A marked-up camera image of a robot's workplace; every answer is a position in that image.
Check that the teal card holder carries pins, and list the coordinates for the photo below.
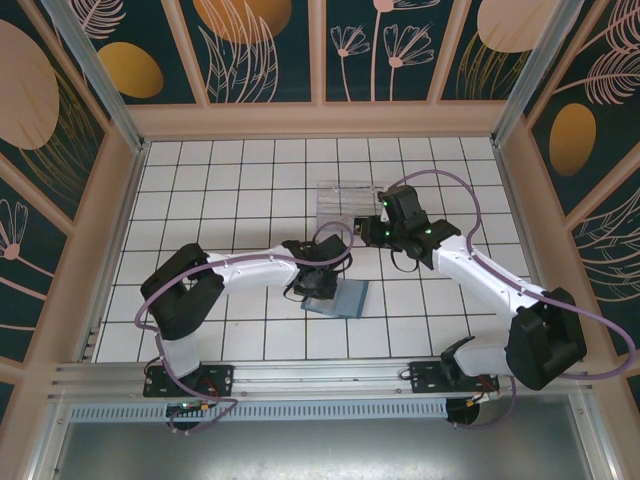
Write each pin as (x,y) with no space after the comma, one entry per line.
(352,300)

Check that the black credit card white label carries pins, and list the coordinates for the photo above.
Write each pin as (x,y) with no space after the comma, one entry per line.
(357,230)

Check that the clear acrylic tray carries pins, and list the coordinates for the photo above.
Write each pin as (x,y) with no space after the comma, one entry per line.
(345,200)

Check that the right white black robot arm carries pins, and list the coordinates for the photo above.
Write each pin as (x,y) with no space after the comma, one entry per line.
(480,280)

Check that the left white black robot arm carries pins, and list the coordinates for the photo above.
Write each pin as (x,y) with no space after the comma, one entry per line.
(250,270)

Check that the aluminium table edge strip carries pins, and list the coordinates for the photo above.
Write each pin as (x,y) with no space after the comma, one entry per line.
(513,200)
(128,200)

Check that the grey metal sheet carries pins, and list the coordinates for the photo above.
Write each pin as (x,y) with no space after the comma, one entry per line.
(320,450)

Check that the small green controller board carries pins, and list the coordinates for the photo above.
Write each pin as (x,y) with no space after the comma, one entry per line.
(187,407)

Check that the aluminium mounting rail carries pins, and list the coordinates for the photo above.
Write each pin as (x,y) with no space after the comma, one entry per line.
(320,375)

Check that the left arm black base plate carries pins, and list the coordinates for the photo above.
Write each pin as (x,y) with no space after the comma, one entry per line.
(220,380)

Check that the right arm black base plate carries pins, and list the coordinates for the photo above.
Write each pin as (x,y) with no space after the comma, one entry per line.
(422,380)

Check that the aluminium corner post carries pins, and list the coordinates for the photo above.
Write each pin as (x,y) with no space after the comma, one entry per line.
(95,75)
(534,75)

